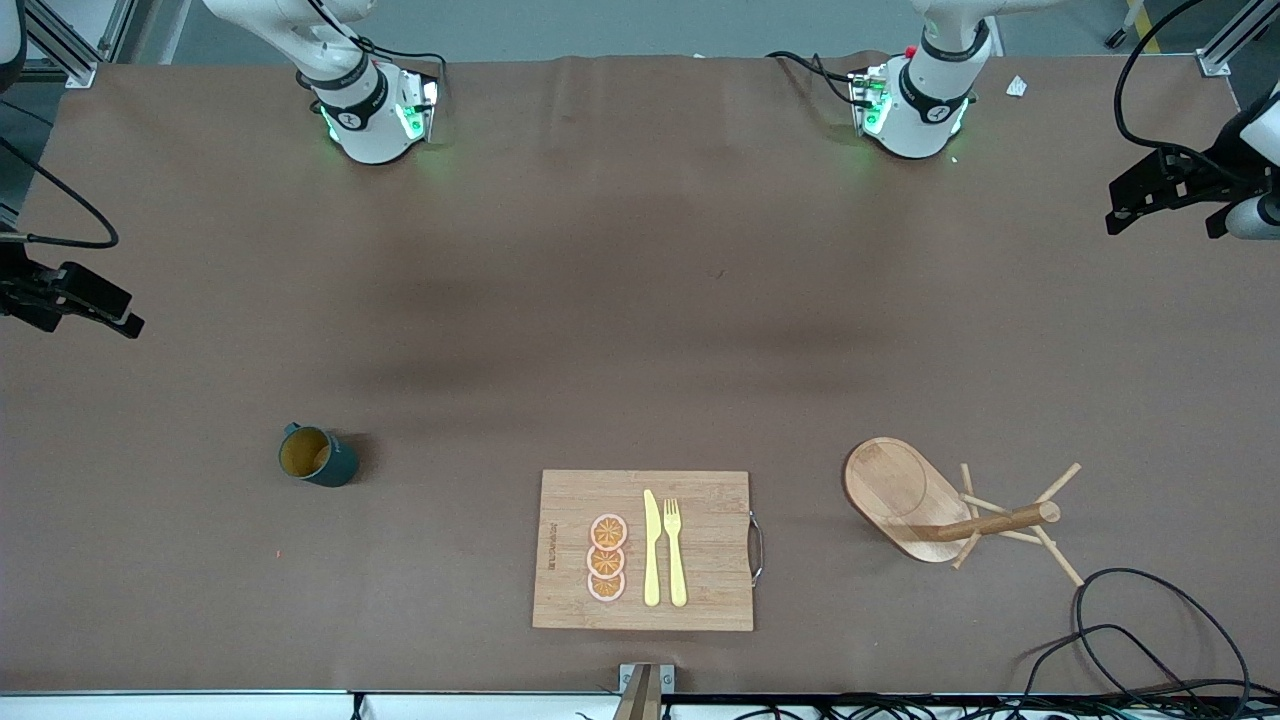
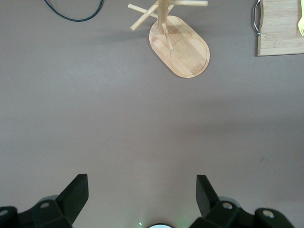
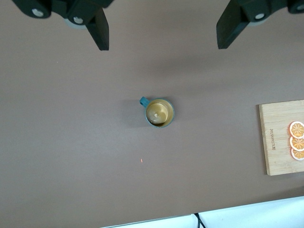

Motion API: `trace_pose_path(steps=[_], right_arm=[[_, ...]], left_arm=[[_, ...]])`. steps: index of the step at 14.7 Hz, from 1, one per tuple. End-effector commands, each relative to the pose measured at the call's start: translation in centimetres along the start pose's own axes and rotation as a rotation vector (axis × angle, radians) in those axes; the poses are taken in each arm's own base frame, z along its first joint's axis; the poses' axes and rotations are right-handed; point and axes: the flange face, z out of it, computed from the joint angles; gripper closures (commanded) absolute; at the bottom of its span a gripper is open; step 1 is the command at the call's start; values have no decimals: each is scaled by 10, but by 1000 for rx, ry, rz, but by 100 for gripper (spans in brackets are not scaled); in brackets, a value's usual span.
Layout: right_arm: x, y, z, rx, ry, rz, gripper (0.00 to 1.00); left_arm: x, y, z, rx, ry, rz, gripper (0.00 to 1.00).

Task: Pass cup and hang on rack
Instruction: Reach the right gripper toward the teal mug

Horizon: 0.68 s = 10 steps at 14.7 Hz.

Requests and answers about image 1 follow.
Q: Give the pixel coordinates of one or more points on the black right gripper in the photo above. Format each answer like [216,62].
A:
[30,291]

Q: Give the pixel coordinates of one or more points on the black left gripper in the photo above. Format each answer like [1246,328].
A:
[1186,186]

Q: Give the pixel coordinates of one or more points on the dark green mug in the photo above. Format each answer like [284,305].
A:
[335,465]

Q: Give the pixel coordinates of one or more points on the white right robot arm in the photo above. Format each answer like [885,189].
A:
[365,125]

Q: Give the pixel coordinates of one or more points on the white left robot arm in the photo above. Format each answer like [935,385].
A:
[925,110]

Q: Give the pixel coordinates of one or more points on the wooden mug rack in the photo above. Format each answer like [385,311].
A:
[895,490]

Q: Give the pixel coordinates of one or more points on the white paper scrap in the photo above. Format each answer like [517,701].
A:
[1017,86]

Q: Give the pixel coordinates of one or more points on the brown table cover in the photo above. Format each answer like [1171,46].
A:
[200,550]

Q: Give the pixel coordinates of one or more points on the wooden cutting board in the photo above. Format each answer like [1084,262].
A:
[570,500]

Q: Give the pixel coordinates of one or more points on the orange slice toy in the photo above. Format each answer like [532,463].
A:
[608,531]

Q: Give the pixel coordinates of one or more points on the yellow plastic knife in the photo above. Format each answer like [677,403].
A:
[651,550]

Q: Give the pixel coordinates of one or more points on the yellow plastic fork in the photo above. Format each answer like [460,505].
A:
[676,560]

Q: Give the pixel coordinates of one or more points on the aluminium frame strut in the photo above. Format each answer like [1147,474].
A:
[75,60]
[1225,50]

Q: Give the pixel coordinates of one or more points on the white table edge rail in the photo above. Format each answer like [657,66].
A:
[200,708]

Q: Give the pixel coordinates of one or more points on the metal bracket with post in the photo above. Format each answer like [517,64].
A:
[645,685]

